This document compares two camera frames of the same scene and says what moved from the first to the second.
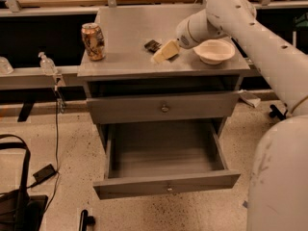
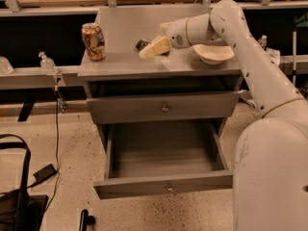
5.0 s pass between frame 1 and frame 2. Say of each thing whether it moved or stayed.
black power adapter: stayed
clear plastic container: stayed
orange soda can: stayed
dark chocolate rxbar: moved
